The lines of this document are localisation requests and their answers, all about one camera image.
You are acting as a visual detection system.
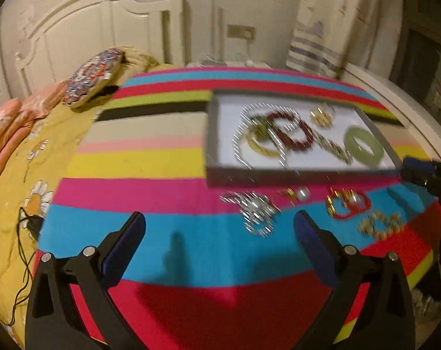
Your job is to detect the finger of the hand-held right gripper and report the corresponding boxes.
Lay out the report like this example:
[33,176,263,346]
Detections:
[401,156,441,207]

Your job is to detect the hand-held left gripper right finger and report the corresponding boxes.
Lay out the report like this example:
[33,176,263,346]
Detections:
[293,209,416,350]

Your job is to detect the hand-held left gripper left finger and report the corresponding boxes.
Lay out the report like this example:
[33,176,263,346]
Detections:
[25,211,146,350]

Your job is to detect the red cord pearl bracelet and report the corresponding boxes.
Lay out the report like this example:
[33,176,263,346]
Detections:
[325,188,371,222]

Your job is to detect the small gold pearl ornament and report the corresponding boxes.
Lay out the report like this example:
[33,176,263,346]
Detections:
[278,186,312,204]

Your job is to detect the gold chain bracelet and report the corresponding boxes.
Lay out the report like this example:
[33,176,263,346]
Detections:
[358,211,404,240]

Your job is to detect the pale green jade bangle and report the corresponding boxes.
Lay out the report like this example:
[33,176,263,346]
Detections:
[344,126,385,163]

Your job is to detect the enamel flower brooch pin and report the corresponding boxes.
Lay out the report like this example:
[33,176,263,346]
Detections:
[316,134,354,164]

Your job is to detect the dark red bead bracelet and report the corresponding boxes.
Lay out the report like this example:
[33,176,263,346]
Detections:
[267,112,315,153]

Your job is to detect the gold rings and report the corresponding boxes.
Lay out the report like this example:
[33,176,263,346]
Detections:
[309,105,337,129]

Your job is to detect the gold bangle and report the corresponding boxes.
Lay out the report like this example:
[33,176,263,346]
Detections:
[245,126,284,158]

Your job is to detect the long white pearl strand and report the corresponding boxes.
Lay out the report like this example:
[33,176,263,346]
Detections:
[232,103,306,170]

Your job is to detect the grey cardboard box tray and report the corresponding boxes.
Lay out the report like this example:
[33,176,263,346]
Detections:
[205,89,403,189]

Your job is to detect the colourful striped cloth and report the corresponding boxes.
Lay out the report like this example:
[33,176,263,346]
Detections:
[34,64,441,350]

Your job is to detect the white window sill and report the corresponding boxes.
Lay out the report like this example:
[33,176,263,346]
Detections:
[339,62,441,137]

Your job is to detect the dark window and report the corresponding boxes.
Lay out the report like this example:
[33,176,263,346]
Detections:
[397,0,441,121]

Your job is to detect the yellow daisy bed sheet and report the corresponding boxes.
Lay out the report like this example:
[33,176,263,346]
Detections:
[0,95,113,340]

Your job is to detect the pink floral quilt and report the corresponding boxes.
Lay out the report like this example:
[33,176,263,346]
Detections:
[0,84,67,192]

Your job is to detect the round embroidered pillow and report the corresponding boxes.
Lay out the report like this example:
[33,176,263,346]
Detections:
[62,48,125,109]

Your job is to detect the striped printed curtain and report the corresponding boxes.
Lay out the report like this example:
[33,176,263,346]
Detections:
[286,0,403,80]

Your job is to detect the tan quilted blanket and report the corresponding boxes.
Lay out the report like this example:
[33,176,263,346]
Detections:
[122,45,163,79]

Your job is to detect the white nightstand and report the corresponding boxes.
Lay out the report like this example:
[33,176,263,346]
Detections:
[186,60,272,69]

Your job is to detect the white wooden headboard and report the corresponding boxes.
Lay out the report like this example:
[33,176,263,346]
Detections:
[0,0,188,97]

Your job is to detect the black cable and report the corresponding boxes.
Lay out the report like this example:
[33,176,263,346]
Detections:
[0,206,43,328]

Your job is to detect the white cables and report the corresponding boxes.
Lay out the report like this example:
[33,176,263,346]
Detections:
[200,40,258,67]

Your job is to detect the wall switch panel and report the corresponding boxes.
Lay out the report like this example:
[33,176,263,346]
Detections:
[226,24,258,41]

